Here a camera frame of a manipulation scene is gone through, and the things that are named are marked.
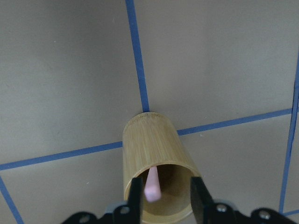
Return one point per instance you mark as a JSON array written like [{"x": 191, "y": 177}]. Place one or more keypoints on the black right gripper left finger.
[{"x": 135, "y": 200}]

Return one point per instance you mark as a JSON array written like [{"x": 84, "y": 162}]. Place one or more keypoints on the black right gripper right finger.
[{"x": 200, "y": 199}]

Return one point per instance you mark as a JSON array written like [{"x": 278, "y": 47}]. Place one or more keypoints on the bamboo chopstick holder cup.
[{"x": 150, "y": 140}]

